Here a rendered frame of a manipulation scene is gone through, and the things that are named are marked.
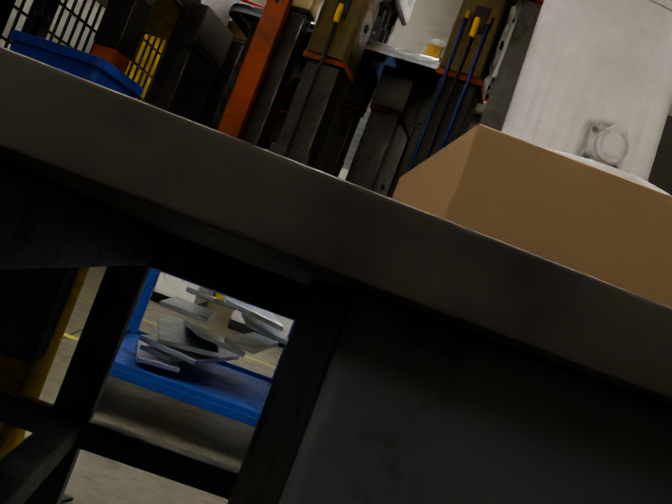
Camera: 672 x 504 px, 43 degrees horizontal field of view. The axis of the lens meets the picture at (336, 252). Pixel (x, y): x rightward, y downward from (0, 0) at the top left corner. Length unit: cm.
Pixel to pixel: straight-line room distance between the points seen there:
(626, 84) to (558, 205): 13
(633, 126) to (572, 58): 7
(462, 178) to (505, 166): 3
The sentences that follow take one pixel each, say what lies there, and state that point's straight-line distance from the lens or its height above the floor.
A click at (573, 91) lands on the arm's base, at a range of 67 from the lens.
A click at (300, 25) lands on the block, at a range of 121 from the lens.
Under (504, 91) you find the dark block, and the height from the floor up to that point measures 94.
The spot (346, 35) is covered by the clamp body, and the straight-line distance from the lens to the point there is 112.
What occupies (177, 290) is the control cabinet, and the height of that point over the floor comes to 19.
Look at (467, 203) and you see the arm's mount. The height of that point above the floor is 74.
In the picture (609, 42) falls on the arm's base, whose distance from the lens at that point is 69.
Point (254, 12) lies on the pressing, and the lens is 128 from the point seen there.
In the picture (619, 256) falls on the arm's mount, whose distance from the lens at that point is 60.
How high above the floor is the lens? 65
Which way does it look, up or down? 3 degrees up
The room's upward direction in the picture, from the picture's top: 20 degrees clockwise
